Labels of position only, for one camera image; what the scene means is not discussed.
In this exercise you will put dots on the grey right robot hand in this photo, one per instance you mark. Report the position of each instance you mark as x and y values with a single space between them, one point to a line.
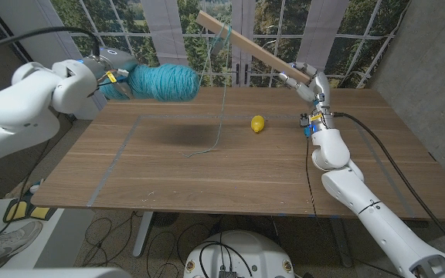
321 92

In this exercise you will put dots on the wooden clothes hanger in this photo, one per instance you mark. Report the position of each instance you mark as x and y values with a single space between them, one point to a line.
245 43

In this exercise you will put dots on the teal yarn skein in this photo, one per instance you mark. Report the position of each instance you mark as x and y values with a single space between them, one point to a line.
164 83

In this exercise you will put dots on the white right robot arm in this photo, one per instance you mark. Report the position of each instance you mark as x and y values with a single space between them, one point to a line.
361 201

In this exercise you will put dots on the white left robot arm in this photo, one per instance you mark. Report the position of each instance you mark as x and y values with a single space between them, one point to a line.
21 108

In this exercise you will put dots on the yellow lemon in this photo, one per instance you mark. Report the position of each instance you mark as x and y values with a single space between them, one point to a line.
257 123

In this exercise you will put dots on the wooden floor stick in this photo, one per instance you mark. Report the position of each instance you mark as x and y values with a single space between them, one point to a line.
19 189

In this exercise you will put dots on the printed window backdrop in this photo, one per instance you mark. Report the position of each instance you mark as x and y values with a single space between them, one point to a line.
342 38

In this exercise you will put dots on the grey table leg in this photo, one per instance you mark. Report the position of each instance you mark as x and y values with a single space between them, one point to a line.
338 251

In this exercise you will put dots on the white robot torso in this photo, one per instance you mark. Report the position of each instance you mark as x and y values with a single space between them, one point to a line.
257 251

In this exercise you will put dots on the dark round floor object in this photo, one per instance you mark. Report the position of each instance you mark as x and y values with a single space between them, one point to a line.
165 219

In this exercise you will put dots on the white table leg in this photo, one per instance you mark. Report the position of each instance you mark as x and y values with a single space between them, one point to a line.
143 235

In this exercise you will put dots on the small white floor object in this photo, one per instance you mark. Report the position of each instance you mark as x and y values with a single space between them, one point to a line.
35 189

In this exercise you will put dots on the grey sneaker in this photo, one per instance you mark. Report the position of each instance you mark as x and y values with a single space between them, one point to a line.
14 241

